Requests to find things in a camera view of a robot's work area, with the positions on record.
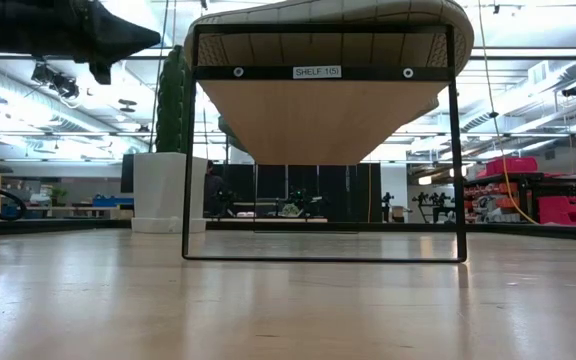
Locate black curtain partition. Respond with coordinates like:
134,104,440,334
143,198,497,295
202,160,383,225

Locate yellow hanging cable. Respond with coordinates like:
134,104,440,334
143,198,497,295
476,0,539,225

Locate white square plant pot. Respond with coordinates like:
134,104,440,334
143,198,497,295
131,152,209,235

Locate green cactus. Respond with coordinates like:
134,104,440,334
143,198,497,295
155,44,192,155

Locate wooden shelf black metal frame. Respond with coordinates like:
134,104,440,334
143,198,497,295
181,22,469,265

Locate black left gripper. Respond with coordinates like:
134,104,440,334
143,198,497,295
0,0,163,85

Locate person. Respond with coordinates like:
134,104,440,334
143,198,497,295
202,159,228,217

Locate black metal rig frame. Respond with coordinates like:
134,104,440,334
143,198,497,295
0,217,576,244

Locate red black cart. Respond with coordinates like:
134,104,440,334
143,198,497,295
462,156,576,227

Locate black background robot arms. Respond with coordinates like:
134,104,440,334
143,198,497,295
411,190,458,225

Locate small black tripod device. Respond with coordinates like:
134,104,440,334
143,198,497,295
380,191,395,224

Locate background robot table station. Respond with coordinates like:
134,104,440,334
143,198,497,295
207,184,329,225

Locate blue storage bins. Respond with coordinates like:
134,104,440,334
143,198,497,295
91,195,134,209

